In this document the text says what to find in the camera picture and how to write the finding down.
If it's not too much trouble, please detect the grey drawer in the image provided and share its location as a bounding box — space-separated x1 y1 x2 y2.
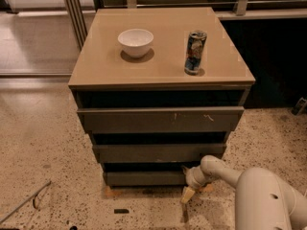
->
93 143 226 163
77 106 244 133
103 171 186 187

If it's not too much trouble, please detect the colourful drink can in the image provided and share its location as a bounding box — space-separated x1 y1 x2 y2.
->
184 30 207 76

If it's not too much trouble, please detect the tan drawer cabinet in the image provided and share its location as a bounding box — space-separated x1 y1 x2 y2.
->
69 8 254 173

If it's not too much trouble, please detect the small black floor object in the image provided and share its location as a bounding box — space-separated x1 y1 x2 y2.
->
114 209 130 214

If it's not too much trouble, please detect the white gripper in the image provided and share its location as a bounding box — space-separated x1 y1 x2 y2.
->
180 165 209 204

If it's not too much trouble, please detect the small grey box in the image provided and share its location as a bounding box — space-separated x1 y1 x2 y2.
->
292 97 307 115

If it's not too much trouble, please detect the white ceramic bowl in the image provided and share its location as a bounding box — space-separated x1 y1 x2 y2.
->
118 29 154 58

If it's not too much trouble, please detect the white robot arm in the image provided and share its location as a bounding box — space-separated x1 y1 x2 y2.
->
181 155 307 230

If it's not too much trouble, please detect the grey metal rod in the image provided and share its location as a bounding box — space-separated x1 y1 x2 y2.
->
0 180 52 224

